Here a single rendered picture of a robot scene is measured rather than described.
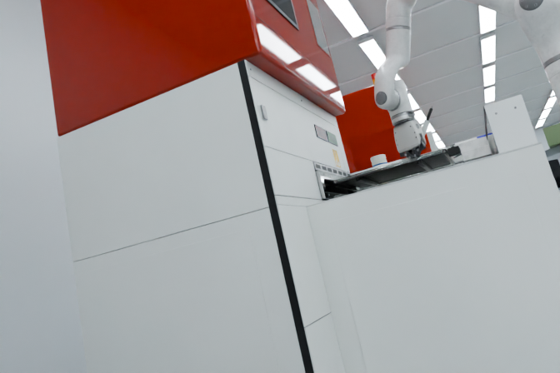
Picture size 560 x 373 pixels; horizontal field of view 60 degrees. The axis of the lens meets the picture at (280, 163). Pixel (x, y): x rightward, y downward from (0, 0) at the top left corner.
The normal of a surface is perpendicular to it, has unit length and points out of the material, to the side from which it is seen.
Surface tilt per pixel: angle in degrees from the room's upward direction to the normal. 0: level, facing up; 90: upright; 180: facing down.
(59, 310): 90
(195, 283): 90
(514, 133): 90
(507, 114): 90
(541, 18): 127
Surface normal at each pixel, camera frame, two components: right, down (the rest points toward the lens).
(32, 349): 0.89, -0.28
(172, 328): -0.40, -0.11
